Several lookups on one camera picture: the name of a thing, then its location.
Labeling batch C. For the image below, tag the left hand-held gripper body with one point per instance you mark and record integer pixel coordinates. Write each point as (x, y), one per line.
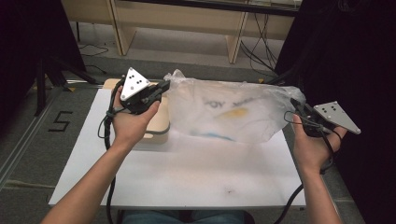
(135, 85)

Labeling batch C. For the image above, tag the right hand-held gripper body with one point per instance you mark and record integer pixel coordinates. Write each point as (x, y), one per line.
(334, 116)

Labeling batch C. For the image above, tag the beige basket with grey rim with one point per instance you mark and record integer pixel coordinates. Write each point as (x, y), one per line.
(158, 124)

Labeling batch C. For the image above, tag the clear plastic bag yellow smiley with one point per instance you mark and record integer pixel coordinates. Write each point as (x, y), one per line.
(224, 93)

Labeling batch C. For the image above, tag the person's left hand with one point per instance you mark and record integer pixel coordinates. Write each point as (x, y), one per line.
(130, 127)

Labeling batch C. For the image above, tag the person's right hand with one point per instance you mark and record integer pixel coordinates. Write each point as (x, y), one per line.
(313, 152)

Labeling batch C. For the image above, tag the dark curtain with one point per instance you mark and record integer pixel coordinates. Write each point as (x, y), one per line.
(364, 62)
(28, 40)

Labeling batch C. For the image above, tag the wooden shelf unit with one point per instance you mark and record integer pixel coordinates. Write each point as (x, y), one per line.
(174, 18)

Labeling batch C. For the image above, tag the black tripod stand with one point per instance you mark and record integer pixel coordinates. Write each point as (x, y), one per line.
(42, 84)

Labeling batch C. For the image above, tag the person's legs in jeans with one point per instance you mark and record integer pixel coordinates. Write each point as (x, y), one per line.
(186, 217)

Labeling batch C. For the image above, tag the metal floor rail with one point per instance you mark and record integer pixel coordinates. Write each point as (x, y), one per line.
(21, 143)

